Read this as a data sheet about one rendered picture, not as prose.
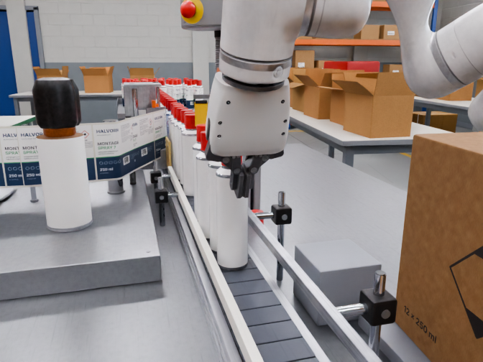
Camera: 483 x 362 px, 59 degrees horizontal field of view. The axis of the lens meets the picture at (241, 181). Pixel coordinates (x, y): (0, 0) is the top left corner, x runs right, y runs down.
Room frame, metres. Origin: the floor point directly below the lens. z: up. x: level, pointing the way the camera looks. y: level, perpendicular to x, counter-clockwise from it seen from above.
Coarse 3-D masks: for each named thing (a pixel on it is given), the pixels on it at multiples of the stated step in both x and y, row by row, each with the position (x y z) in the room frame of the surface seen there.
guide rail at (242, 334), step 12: (168, 168) 1.20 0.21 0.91; (180, 192) 0.96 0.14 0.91; (192, 216) 0.80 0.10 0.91; (192, 228) 0.76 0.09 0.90; (204, 240) 0.68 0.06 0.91; (204, 252) 0.63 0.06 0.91; (216, 264) 0.59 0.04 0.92; (216, 276) 0.55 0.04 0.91; (216, 288) 0.54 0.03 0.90; (228, 288) 0.52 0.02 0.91; (228, 300) 0.49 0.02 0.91; (228, 312) 0.47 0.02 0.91; (240, 312) 0.46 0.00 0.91; (240, 324) 0.44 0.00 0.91; (240, 336) 0.42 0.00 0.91; (240, 348) 0.42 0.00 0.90; (252, 348) 0.39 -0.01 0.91; (252, 360) 0.37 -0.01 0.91
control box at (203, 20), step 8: (184, 0) 1.09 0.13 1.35; (192, 0) 1.09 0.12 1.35; (200, 0) 1.08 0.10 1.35; (208, 0) 1.07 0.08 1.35; (216, 0) 1.07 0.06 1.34; (200, 8) 1.08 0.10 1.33; (208, 8) 1.07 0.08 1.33; (216, 8) 1.07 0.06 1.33; (200, 16) 1.08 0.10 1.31; (208, 16) 1.07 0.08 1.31; (216, 16) 1.07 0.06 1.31; (184, 24) 1.09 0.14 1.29; (192, 24) 1.09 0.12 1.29; (200, 24) 1.08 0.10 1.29; (208, 24) 1.07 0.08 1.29; (216, 24) 1.07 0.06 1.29
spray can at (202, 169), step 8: (200, 152) 0.78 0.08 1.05; (200, 160) 0.76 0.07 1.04; (200, 168) 0.76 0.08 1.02; (200, 176) 0.76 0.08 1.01; (200, 184) 0.76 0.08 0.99; (200, 192) 0.76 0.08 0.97; (200, 200) 0.76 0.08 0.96; (208, 200) 0.76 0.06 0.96; (200, 208) 0.76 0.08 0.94; (208, 208) 0.76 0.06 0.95; (200, 216) 0.77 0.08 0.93; (208, 216) 0.76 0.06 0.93; (200, 224) 0.77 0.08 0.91; (208, 224) 0.76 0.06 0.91; (208, 232) 0.76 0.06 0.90; (208, 240) 0.76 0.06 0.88
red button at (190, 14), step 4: (184, 4) 1.06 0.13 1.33; (188, 4) 1.06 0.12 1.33; (192, 4) 1.06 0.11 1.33; (180, 8) 1.07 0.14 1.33; (184, 8) 1.06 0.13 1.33; (188, 8) 1.06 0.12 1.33; (192, 8) 1.06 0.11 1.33; (180, 12) 1.07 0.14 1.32; (184, 12) 1.06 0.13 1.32; (188, 12) 1.06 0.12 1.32; (192, 12) 1.06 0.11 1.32; (184, 16) 1.07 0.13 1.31; (188, 16) 1.06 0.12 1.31; (192, 16) 1.06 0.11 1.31
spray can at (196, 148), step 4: (200, 124) 0.87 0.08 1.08; (204, 124) 0.88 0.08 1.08; (196, 128) 0.87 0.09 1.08; (200, 128) 0.86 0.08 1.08; (204, 128) 0.86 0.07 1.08; (196, 132) 0.87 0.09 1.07; (200, 132) 0.86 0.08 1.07; (200, 136) 0.86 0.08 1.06; (196, 140) 0.87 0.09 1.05; (200, 140) 0.86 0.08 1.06; (196, 144) 0.86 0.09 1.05; (200, 144) 0.86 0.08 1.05; (196, 148) 0.85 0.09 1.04; (200, 148) 0.85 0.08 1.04; (196, 152) 0.85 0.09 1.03; (196, 176) 0.85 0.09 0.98; (196, 180) 0.85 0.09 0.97; (196, 184) 0.85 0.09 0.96; (196, 188) 0.85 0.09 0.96; (196, 192) 0.85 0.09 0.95; (196, 196) 0.85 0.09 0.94; (196, 200) 0.85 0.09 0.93; (196, 204) 0.85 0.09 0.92; (196, 208) 0.86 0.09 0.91; (196, 212) 0.86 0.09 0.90; (196, 216) 0.86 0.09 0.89
